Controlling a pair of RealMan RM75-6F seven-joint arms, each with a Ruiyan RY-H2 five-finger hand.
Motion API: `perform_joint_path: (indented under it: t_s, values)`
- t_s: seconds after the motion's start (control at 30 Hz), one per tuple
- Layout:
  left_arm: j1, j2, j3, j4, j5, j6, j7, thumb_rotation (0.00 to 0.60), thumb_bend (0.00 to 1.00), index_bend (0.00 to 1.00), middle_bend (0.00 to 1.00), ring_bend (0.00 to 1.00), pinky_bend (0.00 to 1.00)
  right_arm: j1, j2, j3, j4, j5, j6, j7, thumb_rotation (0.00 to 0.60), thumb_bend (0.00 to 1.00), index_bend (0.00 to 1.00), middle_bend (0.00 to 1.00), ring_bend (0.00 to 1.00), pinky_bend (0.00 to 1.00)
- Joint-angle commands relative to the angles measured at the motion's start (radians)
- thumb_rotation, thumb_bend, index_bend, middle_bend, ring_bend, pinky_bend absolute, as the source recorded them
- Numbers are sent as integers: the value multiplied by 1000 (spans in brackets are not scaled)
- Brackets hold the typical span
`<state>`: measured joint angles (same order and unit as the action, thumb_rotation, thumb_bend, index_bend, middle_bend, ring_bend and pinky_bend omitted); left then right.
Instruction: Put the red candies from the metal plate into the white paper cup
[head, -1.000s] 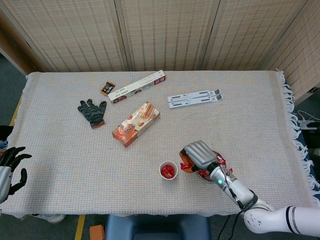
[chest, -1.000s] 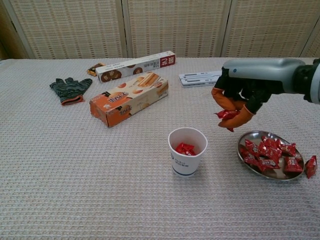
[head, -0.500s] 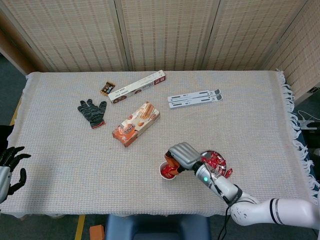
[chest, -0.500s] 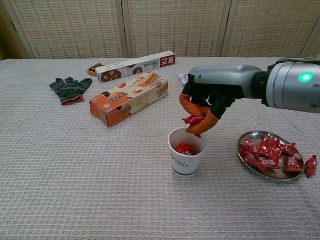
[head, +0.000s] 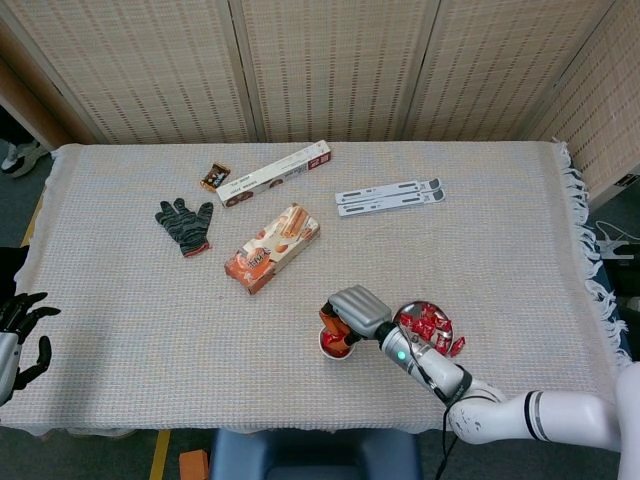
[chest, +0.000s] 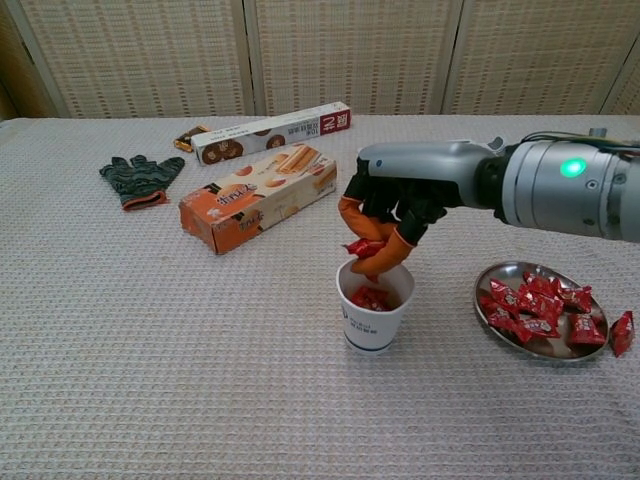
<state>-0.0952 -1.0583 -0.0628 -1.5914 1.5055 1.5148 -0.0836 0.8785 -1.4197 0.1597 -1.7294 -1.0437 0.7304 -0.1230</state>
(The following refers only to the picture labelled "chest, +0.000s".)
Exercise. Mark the round steel plate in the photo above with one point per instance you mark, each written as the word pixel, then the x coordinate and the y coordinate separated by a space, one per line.
pixel 500 272

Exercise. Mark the long white cookie box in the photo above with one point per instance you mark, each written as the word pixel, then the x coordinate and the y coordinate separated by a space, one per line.
pixel 260 137

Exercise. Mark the folded white laptop stand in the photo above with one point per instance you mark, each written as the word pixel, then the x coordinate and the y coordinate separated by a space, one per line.
pixel 496 143

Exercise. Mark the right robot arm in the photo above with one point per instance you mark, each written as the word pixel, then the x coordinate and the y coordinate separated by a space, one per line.
pixel 550 185

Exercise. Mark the grey knit glove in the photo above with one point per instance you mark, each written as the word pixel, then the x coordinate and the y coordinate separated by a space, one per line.
pixel 135 177

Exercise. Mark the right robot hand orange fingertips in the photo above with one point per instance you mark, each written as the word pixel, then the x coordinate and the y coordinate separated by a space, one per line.
pixel 420 170

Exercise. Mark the brown chocolate wrapper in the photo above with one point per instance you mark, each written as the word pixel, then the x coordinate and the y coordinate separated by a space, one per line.
pixel 186 140

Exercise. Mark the white paper cup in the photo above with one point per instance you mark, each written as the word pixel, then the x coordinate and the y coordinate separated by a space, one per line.
pixel 372 330

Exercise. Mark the orange biscuit box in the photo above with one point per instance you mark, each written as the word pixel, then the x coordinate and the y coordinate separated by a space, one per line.
pixel 250 200

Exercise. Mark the beige woven tablecloth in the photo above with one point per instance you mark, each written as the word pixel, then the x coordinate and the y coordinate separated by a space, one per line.
pixel 150 325

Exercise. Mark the bamboo folding screen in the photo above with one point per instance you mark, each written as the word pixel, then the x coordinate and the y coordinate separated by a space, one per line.
pixel 140 55

